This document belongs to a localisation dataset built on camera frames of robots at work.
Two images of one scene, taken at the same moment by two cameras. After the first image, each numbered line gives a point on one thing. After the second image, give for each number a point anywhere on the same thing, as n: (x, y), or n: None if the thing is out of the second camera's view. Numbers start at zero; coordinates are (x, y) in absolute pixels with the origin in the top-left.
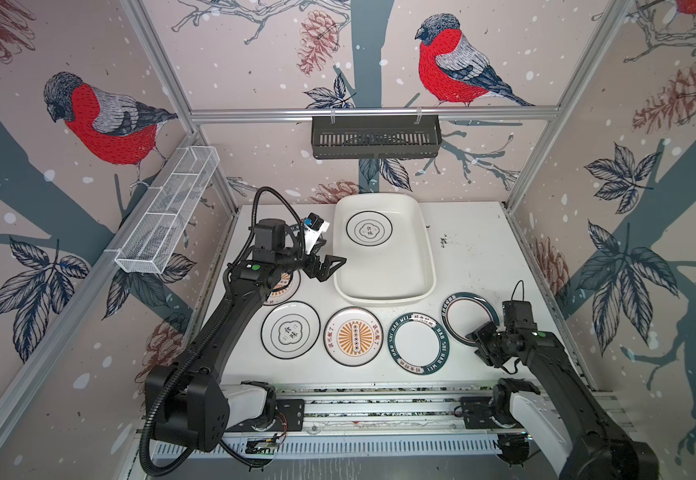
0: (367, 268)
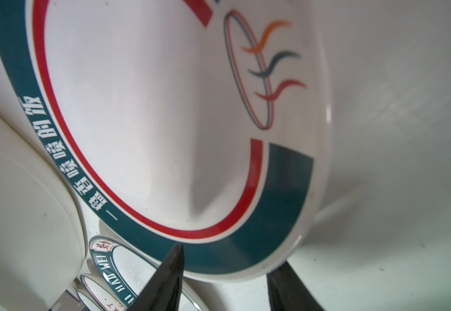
0: (31, 243)
